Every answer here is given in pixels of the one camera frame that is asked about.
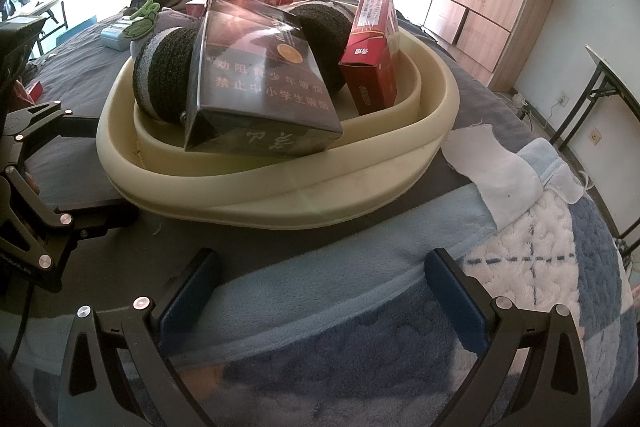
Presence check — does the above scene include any grey bedsheet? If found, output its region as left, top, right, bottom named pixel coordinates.
left=20, top=0, right=536, bottom=308

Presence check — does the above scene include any small background table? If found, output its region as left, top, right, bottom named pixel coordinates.
left=0, top=0, right=71, bottom=52

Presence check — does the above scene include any light blue small box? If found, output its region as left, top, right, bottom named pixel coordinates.
left=100, top=24, right=133, bottom=52

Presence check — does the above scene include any blue white plaid blanket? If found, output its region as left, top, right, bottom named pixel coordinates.
left=0, top=139, right=636, bottom=427

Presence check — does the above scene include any black-legged folding table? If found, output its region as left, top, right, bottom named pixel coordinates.
left=547, top=44, right=640, bottom=243

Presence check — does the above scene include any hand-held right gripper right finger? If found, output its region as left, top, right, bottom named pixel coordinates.
left=424, top=248, right=591, bottom=427

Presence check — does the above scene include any lavender pouch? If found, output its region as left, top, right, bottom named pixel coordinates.
left=159, top=9, right=201, bottom=32

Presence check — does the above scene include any tall red carton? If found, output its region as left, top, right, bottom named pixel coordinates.
left=338, top=0, right=401, bottom=116

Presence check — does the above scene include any black and white roll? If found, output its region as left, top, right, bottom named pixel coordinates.
left=132, top=27, right=201, bottom=124
left=289, top=2, right=357, bottom=98

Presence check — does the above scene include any green keychain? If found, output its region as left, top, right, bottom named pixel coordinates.
left=121, top=0, right=162, bottom=42

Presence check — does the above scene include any white cloth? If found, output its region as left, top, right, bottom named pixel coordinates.
left=440, top=119, right=546, bottom=228

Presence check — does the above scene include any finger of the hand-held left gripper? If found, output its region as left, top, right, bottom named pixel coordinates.
left=2, top=102, right=99, bottom=154
left=0, top=166, right=140, bottom=294

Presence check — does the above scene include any cream plastic basin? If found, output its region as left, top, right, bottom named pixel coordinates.
left=96, top=0, right=461, bottom=228

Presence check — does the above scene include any small red box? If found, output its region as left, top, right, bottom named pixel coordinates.
left=14, top=79, right=43, bottom=105

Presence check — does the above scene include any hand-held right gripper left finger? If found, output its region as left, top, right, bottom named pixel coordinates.
left=59, top=248, right=221, bottom=427

